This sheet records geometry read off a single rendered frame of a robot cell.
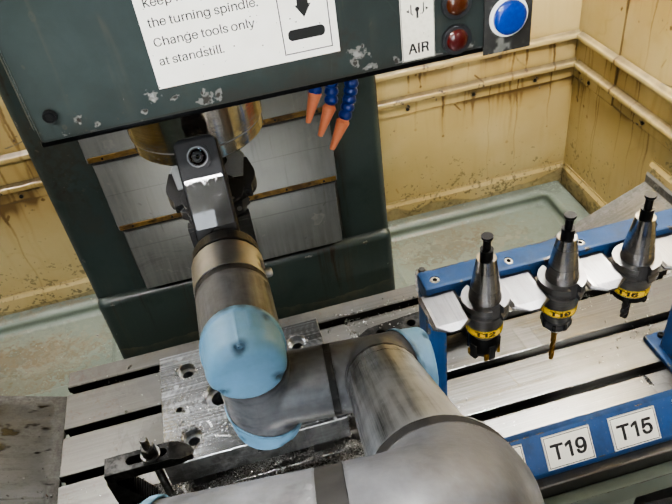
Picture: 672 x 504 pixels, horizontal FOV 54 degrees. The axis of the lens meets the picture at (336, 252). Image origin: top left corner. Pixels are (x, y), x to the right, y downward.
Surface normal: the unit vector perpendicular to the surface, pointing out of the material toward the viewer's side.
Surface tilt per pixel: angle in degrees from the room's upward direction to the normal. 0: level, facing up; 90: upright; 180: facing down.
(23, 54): 90
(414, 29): 90
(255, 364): 91
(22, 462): 24
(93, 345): 0
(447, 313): 0
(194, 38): 90
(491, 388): 0
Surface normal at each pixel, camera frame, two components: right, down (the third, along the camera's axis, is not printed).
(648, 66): -0.96, 0.24
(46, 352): -0.11, -0.76
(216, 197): 0.11, 0.18
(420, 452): -0.02, -1.00
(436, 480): 0.16, -0.93
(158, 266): 0.23, 0.60
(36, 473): 0.29, -0.79
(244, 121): 0.81, 0.30
